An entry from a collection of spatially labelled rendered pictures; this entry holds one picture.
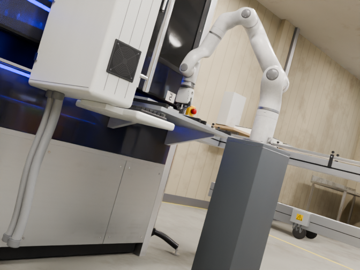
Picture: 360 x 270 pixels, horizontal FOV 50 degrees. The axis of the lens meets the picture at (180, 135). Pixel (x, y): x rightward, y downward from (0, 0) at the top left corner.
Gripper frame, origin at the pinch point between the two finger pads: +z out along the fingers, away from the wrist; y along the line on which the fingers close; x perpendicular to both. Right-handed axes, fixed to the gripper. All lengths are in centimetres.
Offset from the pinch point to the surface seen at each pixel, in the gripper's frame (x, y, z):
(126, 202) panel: 12, 12, 60
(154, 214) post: -17, 12, 66
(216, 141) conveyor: -84, 22, 7
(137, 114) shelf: 81, -44, 15
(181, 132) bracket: -7.5, 0.8, 11.3
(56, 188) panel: 63, 12, 56
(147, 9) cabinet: 90, -44, -21
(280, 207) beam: -92, -40, 42
